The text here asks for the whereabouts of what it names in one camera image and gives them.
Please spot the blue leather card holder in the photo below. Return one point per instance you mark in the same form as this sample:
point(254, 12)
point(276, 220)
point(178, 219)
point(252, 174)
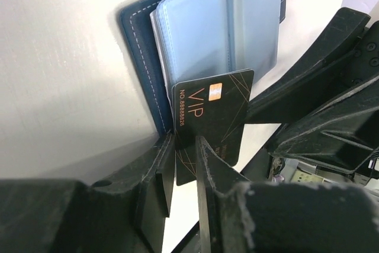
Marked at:
point(171, 41)

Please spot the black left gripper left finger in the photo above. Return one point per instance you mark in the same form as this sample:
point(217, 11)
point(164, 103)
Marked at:
point(123, 212)

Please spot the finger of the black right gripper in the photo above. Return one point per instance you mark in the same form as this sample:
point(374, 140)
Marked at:
point(340, 135)
point(299, 90)

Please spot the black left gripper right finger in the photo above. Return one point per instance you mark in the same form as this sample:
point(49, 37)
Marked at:
point(238, 215)

